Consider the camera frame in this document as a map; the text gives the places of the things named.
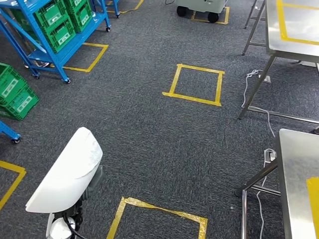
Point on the yellow L-shaped tape outline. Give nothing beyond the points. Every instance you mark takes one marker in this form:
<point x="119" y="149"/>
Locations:
<point x="313" y="204"/>

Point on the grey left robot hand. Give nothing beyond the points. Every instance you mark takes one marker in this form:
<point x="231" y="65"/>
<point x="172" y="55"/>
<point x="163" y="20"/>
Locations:
<point x="94" y="183"/>

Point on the stainless steel table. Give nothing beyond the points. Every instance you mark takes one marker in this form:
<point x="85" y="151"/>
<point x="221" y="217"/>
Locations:
<point x="298" y="19"/>

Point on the white wheeled cart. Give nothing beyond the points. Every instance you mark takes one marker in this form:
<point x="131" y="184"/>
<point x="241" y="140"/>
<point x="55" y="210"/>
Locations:
<point x="199" y="5"/>

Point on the blue metal shelf rack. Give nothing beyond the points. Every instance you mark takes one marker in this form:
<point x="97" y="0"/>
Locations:
<point x="116" y="6"/>
<point x="7" y="130"/>
<point x="85" y="34"/>

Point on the yellow tape rectangle outline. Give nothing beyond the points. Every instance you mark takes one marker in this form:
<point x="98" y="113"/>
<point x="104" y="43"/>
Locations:
<point x="281" y="19"/>

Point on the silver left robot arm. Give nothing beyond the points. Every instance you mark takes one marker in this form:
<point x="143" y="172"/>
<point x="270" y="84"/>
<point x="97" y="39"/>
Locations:
<point x="58" y="231"/>

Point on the white floor socket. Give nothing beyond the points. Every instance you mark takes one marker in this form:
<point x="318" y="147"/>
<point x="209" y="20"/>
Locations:
<point x="265" y="79"/>
<point x="270" y="155"/>

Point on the white plastic shell part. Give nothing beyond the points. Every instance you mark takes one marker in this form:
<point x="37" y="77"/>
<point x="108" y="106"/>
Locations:
<point x="64" y="171"/>

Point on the yellow tape square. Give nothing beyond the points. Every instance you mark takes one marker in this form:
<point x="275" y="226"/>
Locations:
<point x="97" y="57"/>
<point x="226" y="14"/>

